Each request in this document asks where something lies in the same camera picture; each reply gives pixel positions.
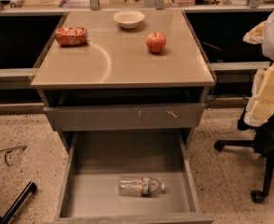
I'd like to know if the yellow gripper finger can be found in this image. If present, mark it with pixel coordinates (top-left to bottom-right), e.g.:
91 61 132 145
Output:
242 21 265 45
244 63 274 127

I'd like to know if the clear plastic water bottle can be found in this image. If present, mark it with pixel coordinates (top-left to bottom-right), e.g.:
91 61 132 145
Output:
118 176 165 197

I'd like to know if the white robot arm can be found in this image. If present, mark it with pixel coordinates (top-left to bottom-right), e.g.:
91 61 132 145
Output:
243 11 274 127

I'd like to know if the grey top drawer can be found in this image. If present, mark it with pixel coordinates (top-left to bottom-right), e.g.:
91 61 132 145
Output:
44 103 204 132

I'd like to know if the grey drawer cabinet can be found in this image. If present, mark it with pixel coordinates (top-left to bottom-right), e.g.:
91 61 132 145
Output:
30 8 216 224

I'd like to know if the open grey middle drawer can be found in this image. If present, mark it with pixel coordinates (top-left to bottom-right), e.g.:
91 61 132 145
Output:
53 130 213 224

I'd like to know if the black office chair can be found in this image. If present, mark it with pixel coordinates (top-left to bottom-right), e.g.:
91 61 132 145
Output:
213 114 274 203

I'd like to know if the red apple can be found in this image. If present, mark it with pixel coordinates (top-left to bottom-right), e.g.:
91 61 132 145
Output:
145 32 166 53

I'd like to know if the white bowl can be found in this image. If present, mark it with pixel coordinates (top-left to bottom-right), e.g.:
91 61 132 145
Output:
113 10 145 30

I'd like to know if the orange crushed soda can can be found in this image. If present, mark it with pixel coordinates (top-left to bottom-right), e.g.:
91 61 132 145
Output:
55 27 88 46

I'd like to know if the black chair leg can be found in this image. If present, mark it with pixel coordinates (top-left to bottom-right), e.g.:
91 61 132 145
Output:
0 182 37 224

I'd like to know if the cable on floor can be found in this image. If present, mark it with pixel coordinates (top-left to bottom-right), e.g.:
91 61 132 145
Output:
0 145 28 167

